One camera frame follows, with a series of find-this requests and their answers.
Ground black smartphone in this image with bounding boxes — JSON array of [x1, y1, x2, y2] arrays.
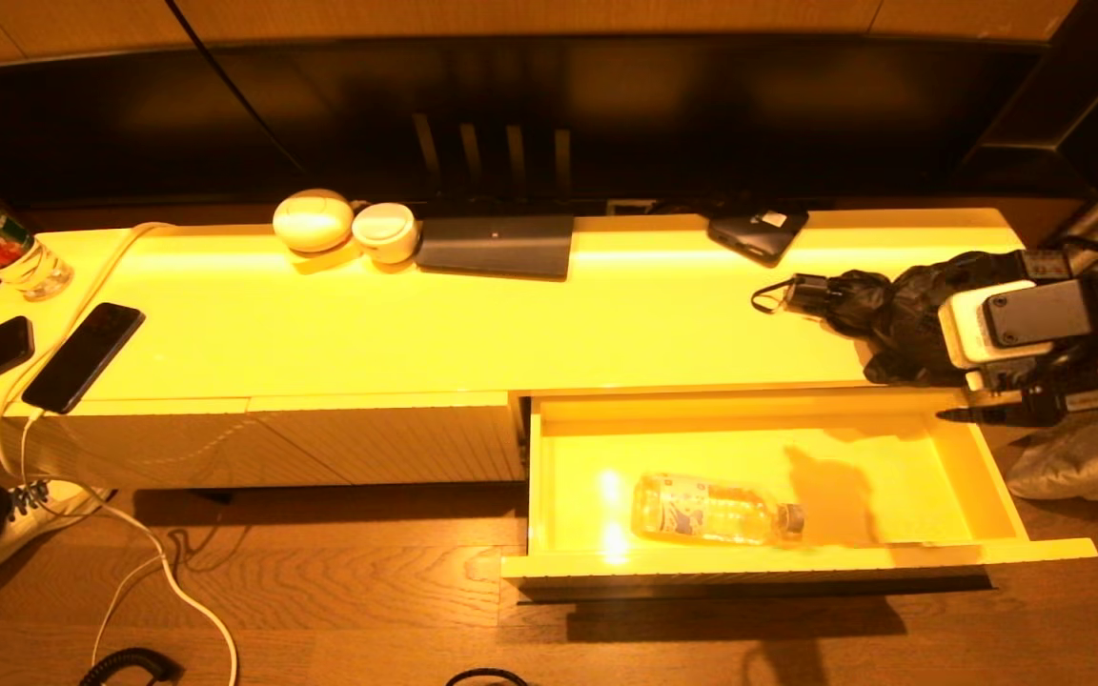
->
[[21, 301, 146, 414]]

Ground grey curtain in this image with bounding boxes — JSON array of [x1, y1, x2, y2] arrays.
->
[[1006, 162, 1098, 601]]

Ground dark wooden shelf unit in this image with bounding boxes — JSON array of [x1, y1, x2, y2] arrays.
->
[[949, 0, 1098, 201]]

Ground small black labelled device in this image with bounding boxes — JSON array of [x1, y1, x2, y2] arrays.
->
[[707, 206, 810, 268]]

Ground dark grey flat box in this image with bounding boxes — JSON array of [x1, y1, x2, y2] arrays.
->
[[415, 213, 576, 280]]

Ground thin black wall cable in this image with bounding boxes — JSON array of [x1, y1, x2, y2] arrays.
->
[[165, 0, 307, 177]]

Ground black television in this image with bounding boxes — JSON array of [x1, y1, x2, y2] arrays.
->
[[0, 36, 1050, 211]]

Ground black coiled cable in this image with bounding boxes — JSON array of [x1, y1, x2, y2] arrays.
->
[[79, 648, 178, 686]]

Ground clear bottle with white cap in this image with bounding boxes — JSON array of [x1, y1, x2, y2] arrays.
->
[[631, 472, 805, 546]]

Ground thin white charging cable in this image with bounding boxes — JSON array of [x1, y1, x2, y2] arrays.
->
[[20, 408, 169, 668]]

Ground cream white drawer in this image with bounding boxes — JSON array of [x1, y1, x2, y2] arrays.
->
[[501, 386, 1098, 603]]

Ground white oval case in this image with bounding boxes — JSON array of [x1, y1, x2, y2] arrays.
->
[[272, 188, 356, 253]]

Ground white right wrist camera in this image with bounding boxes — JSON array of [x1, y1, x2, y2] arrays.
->
[[938, 278, 1095, 393]]

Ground black umbrella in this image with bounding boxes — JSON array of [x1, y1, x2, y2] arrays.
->
[[751, 250, 1036, 387]]

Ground white round lidded cup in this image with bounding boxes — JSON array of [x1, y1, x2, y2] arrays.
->
[[351, 201, 420, 264]]

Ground white sneaker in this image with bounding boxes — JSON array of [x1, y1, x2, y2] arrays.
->
[[0, 479, 112, 575]]

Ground black floor cable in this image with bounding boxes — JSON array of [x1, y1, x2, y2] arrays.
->
[[444, 668, 531, 686]]

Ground beige wooden cabinet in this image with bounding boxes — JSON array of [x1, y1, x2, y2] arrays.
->
[[0, 206, 1098, 493]]

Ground thick white power cable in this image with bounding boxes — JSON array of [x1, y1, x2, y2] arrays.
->
[[0, 220, 240, 686]]

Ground clear bottle with colourful label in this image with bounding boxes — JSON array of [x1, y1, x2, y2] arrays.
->
[[0, 162, 75, 301]]

